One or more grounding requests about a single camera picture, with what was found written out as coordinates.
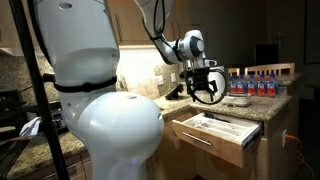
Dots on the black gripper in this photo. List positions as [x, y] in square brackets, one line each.
[200, 76]

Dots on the light wooden drawer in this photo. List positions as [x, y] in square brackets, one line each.
[216, 150]

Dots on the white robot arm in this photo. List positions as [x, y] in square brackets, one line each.
[110, 133]

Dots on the black kitchen utensil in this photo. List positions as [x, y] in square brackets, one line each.
[210, 116]

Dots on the water bottle red blue label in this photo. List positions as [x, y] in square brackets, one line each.
[272, 88]
[261, 88]
[241, 87]
[233, 87]
[251, 88]

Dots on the narrow wooden chair back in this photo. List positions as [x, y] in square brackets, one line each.
[233, 71]

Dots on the white lidded plastic container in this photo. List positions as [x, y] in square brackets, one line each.
[236, 100]

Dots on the white cutlery tray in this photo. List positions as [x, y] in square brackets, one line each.
[230, 128]

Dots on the light wooden cabinet door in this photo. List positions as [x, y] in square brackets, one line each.
[213, 170]

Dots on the white island side outlet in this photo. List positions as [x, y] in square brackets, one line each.
[284, 140]

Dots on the wooden base cabinet drawers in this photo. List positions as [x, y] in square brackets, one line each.
[80, 166]

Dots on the black tripod pole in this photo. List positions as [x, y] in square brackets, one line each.
[33, 83]

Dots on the white cloth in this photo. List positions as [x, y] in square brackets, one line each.
[31, 128]

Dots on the black counter appliance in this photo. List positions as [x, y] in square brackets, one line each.
[8, 101]

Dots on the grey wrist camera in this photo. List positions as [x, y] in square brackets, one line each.
[210, 62]

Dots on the white wall outlet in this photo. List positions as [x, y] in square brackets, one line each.
[159, 80]
[173, 77]

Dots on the wooden wall cabinets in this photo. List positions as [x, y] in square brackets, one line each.
[133, 26]

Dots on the black camera mount rods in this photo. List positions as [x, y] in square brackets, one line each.
[48, 77]

